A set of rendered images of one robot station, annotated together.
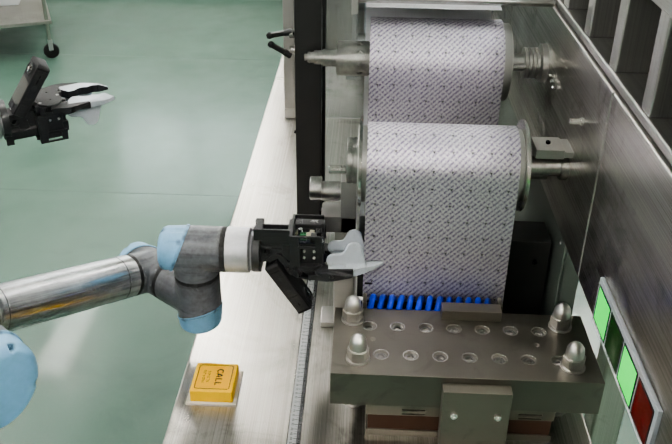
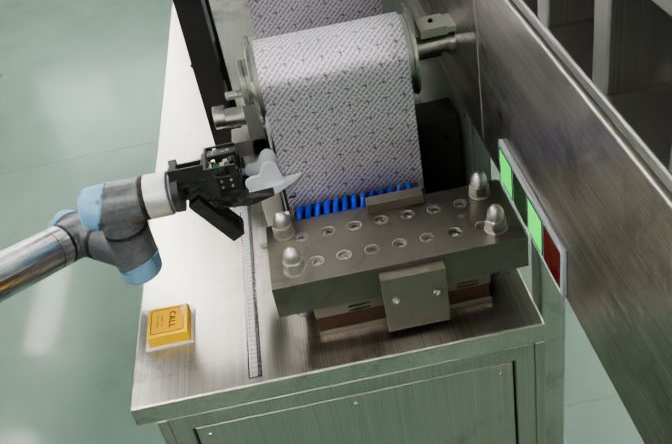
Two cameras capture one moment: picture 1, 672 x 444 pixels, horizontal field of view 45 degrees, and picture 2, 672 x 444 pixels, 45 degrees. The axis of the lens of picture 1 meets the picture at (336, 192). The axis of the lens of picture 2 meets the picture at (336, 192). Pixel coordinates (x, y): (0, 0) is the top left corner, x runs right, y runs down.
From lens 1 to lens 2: 0.08 m
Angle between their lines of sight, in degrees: 7
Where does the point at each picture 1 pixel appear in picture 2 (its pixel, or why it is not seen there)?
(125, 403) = (108, 363)
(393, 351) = (327, 255)
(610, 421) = not seen: hidden behind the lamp
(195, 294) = (128, 247)
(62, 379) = (41, 356)
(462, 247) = (372, 141)
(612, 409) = not seen: hidden behind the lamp
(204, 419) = (167, 361)
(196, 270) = (122, 224)
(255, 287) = (191, 225)
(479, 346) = (407, 230)
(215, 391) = (171, 333)
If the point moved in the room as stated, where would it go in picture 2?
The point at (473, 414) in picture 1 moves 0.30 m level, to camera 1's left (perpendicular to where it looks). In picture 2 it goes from (413, 294) to (222, 339)
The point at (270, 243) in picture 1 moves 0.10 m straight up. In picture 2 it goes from (187, 181) to (170, 129)
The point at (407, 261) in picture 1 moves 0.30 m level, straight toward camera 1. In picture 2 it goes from (323, 167) to (333, 288)
